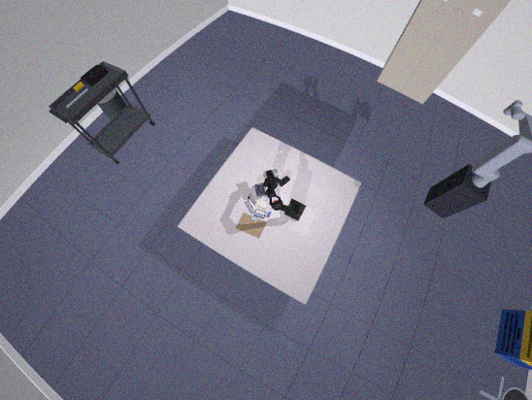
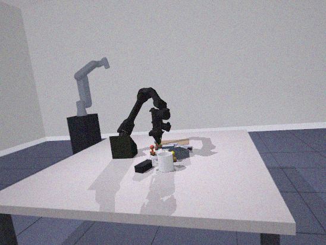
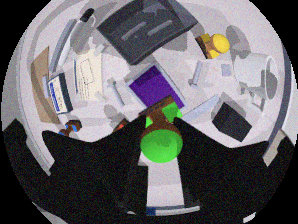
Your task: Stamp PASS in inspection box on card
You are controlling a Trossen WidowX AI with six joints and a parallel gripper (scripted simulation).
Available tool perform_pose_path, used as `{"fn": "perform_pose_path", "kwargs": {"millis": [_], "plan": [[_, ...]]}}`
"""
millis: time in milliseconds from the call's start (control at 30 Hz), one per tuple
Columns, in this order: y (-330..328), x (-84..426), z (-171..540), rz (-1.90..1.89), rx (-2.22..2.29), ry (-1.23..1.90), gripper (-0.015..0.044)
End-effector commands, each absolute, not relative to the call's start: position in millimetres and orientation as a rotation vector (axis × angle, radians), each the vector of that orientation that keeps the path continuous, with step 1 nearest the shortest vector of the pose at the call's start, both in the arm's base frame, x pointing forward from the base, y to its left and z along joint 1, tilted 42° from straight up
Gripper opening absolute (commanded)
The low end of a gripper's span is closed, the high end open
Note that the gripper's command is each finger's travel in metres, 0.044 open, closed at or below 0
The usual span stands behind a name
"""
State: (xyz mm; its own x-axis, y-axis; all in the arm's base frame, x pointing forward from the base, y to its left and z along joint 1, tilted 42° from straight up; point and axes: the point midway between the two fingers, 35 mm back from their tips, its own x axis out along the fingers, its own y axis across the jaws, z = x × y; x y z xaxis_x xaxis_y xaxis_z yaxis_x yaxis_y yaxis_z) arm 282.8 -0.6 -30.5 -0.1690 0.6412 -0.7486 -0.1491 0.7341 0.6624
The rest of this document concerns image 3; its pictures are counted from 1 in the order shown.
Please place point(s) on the red rubber stamp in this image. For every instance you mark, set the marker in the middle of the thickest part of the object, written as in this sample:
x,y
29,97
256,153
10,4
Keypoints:
x,y
122,123

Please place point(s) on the brown wooden rubber stamp with blue knob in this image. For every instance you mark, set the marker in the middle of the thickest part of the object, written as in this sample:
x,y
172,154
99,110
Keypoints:
x,y
72,126

